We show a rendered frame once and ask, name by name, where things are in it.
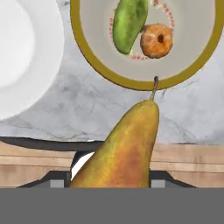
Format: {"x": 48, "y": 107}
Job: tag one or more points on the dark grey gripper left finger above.
{"x": 57, "y": 180}

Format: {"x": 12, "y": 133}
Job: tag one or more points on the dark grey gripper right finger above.
{"x": 159, "y": 180}

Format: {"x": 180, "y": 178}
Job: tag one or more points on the yellow-green pear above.
{"x": 125, "y": 151}

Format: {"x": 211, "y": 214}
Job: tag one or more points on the white bowl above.
{"x": 26, "y": 55}

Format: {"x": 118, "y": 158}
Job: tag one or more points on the grey plate with gold rim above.
{"x": 186, "y": 43}

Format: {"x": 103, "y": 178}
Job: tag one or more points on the orange fruit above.
{"x": 156, "y": 40}

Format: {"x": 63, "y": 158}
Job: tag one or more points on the green mango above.
{"x": 128, "y": 24}

